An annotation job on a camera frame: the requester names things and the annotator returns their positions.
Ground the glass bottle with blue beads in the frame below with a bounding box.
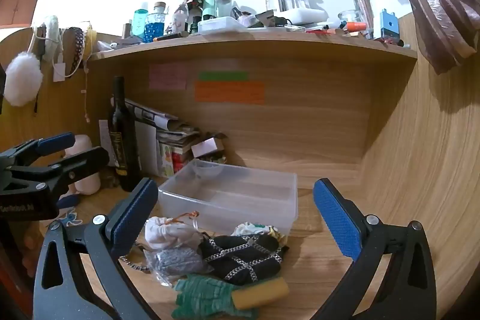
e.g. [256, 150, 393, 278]
[144, 2, 167, 39]

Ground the floral white scrunchie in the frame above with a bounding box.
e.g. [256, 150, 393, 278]
[230, 222, 287, 244]

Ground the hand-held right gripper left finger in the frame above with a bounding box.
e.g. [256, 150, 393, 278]
[33, 178, 162, 320]

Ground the patterned headband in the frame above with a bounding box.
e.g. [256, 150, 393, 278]
[62, 27, 85, 78]

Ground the green fringed cloth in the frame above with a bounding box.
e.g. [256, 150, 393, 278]
[172, 275, 259, 319]

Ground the yellow ribbon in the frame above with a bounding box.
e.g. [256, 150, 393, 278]
[83, 24, 94, 60]

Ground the stack of books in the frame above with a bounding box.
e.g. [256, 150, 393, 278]
[155, 123, 201, 178]

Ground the tall clear glass bottle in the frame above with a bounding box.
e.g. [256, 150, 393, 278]
[170, 0, 190, 34]

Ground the clear plastic storage box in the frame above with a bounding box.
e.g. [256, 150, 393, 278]
[157, 159, 299, 236]

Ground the dark wine bottle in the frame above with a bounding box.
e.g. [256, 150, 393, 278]
[107, 76, 142, 192]

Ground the white fluffy pompom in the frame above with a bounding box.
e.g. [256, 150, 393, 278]
[4, 52, 44, 107]

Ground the small glass bowl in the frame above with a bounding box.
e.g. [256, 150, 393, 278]
[337, 10, 366, 28]

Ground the pink sticky note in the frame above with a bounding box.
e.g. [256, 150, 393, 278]
[149, 64, 189, 90]

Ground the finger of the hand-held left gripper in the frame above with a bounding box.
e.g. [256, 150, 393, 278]
[0, 133, 76, 169]
[9, 146, 110, 200]

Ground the grey glitter pouch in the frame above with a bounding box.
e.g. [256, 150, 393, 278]
[144, 248, 212, 285]

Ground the orange sticky note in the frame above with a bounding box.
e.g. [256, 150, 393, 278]
[195, 82, 265, 104]

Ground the turquoise liquid bottle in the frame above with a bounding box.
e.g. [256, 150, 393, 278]
[133, 7, 149, 41]

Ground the cream plastic cylinder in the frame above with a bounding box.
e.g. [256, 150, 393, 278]
[64, 134, 102, 195]

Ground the clear tube with pink sticks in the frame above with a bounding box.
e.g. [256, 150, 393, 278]
[352, 0, 376, 39]

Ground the brown cardboard panel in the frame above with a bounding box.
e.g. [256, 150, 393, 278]
[0, 0, 40, 29]

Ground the dark brown pen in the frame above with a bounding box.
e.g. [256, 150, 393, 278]
[154, 31, 190, 41]

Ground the thin hanging cord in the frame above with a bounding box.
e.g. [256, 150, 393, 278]
[83, 59, 91, 122]

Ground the white hanging tag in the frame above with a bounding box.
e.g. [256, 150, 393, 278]
[52, 61, 68, 82]

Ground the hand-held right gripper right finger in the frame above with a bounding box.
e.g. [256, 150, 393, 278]
[311, 178, 437, 320]

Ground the green sticky note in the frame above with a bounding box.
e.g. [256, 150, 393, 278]
[199, 71, 249, 81]

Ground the wooden shelf board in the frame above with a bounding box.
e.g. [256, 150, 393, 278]
[88, 33, 419, 62]

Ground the white fluffy hanging item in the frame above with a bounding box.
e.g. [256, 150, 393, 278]
[39, 16, 62, 60]

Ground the glass jar with metal lid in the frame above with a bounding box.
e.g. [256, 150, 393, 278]
[215, 0, 233, 18]

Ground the mauve striped curtain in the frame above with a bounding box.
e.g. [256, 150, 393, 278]
[343, 0, 479, 75]

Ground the white blue printed cloth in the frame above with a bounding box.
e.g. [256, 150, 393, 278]
[62, 208, 83, 227]

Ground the white tray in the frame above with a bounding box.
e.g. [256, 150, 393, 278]
[277, 8, 329, 24]

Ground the white flat plastic box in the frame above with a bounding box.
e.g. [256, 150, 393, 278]
[197, 16, 248, 36]

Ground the rolled newspaper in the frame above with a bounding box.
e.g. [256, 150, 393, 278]
[124, 99, 181, 131]

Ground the white drawstring pouch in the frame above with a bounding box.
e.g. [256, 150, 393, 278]
[144, 211, 205, 253]

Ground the mint green spray bottle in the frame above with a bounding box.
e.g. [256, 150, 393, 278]
[202, 0, 220, 21]

